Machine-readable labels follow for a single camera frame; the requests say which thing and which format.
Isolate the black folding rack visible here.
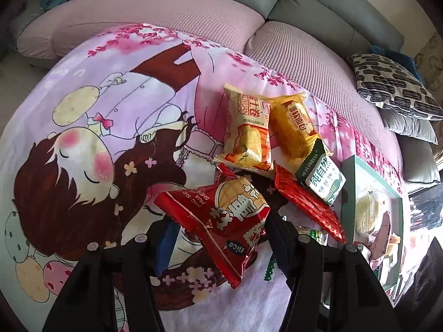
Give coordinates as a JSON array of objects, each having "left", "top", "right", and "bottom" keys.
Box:
[{"left": 408, "top": 187, "right": 443, "bottom": 236}]

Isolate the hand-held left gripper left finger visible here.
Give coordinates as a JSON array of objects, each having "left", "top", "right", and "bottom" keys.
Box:
[{"left": 42, "top": 214, "right": 181, "bottom": 332}]

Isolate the teal cardboard box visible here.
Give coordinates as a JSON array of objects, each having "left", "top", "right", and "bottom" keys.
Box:
[{"left": 341, "top": 155, "right": 404, "bottom": 291}]

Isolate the grey pillow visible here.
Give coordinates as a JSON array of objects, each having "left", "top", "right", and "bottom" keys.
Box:
[{"left": 379, "top": 109, "right": 438, "bottom": 145}]

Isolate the dark blue cloth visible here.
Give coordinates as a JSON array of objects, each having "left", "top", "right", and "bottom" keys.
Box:
[{"left": 369, "top": 44, "right": 416, "bottom": 73}]

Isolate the cream swiss roll packet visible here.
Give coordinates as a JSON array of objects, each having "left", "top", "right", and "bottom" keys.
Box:
[{"left": 213, "top": 83, "right": 275, "bottom": 177}]

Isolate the pink sofa seat cover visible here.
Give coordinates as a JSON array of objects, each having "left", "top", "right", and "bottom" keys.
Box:
[{"left": 17, "top": 0, "right": 404, "bottom": 167}]

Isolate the patterned beige curtain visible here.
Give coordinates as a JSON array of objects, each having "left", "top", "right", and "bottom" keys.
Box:
[{"left": 413, "top": 31, "right": 443, "bottom": 87}]

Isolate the white green biscuit packet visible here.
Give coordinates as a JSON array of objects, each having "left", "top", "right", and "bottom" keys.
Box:
[{"left": 296, "top": 138, "right": 347, "bottom": 205}]

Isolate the printed cartoon blanket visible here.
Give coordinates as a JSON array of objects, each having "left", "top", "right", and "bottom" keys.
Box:
[{"left": 0, "top": 24, "right": 405, "bottom": 332}]

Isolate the yellow bread packet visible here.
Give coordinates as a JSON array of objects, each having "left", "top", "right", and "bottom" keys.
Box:
[{"left": 265, "top": 92, "right": 334, "bottom": 161}]

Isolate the red flower snack packet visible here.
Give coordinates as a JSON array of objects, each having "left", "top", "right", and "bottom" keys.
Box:
[{"left": 154, "top": 163, "right": 271, "bottom": 289}]

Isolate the black white patterned pillow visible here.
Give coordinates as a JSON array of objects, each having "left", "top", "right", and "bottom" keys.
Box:
[{"left": 348, "top": 53, "right": 443, "bottom": 121}]

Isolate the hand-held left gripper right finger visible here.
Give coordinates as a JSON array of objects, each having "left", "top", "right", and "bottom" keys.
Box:
[{"left": 266, "top": 211, "right": 397, "bottom": 332}]

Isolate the long red patterned packet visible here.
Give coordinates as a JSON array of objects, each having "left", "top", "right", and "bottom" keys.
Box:
[{"left": 273, "top": 164, "right": 347, "bottom": 244}]

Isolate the grey sofa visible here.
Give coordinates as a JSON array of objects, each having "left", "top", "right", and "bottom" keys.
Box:
[{"left": 10, "top": 0, "right": 443, "bottom": 185}]

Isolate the clear steamed bun packet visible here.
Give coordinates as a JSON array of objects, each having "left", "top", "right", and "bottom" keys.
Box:
[{"left": 355, "top": 187, "right": 390, "bottom": 237}]

